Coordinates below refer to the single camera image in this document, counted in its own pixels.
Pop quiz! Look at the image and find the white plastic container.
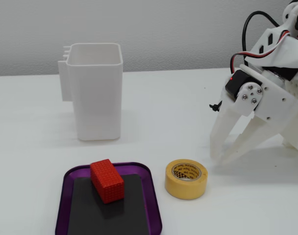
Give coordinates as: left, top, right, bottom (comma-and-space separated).
57, 43, 124, 141

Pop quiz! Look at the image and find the yellow tape roll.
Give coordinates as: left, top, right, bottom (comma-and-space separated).
164, 159, 209, 200

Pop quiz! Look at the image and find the black mat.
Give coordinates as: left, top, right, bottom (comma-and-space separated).
67, 174, 150, 235

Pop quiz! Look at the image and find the white gripper with motor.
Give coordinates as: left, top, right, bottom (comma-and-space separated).
209, 63, 298, 165

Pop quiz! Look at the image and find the purple tray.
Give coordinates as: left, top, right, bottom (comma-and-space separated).
55, 161, 163, 235

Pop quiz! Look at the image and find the red white black servo cable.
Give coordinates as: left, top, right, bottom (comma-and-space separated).
230, 29, 298, 74

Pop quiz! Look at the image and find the red textured block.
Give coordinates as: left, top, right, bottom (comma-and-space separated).
90, 158, 125, 205

